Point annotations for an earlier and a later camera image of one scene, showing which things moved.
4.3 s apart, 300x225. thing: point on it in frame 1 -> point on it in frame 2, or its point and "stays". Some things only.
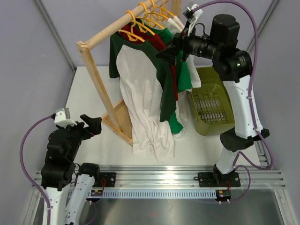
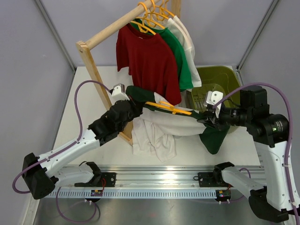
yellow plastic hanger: [131, 36] -> [168, 107]
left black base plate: [106, 179] stays
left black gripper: [94, 127] -> [137, 108]
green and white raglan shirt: [147, 82] -> [155, 131]
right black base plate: [215, 179] stays
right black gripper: [181, 42] -> [211, 119]
